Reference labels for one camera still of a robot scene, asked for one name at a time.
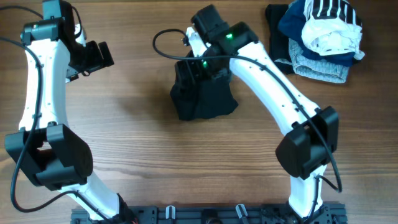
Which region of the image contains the black t-shirt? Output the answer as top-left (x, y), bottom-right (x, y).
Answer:
top-left (170, 60), bottom-right (238, 121)

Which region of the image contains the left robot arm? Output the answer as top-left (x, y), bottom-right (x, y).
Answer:
top-left (5, 1), bottom-right (134, 223)

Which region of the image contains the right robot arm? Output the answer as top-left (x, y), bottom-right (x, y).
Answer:
top-left (185, 4), bottom-right (339, 223)

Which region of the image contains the black folded garment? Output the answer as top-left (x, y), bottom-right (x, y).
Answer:
top-left (265, 4), bottom-right (294, 75)

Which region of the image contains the navy blue garment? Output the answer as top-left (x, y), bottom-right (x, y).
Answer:
top-left (278, 0), bottom-right (359, 67)

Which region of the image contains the white black striped garment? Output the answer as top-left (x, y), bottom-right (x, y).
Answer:
top-left (301, 0), bottom-right (365, 60)

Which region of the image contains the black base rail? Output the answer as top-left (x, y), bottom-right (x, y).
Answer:
top-left (70, 201), bottom-right (348, 224)

